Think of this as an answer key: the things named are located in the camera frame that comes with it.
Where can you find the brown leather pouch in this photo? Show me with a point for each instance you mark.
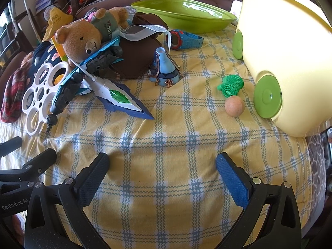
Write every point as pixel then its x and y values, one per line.
pixel 134 57

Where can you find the small teddy bear green shirt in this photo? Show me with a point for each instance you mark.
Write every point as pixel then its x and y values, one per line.
pixel 109 22

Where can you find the yellow storage bin green wheels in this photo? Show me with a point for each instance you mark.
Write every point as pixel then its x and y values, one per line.
pixel 285 44

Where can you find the blue digital watch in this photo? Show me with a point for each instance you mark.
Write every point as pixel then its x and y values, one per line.
pixel 186 40

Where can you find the green spiral toy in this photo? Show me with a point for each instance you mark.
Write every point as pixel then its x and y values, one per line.
pixel 230 85

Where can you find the grey satin ribbon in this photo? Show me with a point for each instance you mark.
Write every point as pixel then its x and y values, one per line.
pixel 145 29

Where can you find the white curved rod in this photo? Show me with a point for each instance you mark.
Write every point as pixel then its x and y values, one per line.
pixel 28 10

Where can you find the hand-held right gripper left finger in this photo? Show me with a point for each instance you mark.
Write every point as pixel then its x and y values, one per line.
pixel 93 179

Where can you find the dark wooden chair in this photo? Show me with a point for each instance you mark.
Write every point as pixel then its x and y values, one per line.
pixel 11 35

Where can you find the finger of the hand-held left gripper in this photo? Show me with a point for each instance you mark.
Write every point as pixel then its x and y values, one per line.
pixel 11 145
pixel 39 160

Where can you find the purple printed box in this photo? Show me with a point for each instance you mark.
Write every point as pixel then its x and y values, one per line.
pixel 45 2

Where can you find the peach ball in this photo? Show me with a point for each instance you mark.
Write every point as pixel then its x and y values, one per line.
pixel 234 105

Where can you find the colourful snake cube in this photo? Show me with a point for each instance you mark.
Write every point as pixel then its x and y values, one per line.
pixel 59 49

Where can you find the large brown teddy bear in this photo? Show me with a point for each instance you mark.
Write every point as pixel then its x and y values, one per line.
pixel 75 39

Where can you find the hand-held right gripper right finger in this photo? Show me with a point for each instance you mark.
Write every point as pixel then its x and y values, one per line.
pixel 233 181

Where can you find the grey patterned cloth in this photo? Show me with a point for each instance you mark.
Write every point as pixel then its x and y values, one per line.
pixel 317 160

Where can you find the green oval plastic basin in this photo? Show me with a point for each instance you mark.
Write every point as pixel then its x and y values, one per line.
pixel 181 18

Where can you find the yellow checked tablecloth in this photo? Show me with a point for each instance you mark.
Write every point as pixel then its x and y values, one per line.
pixel 168 134

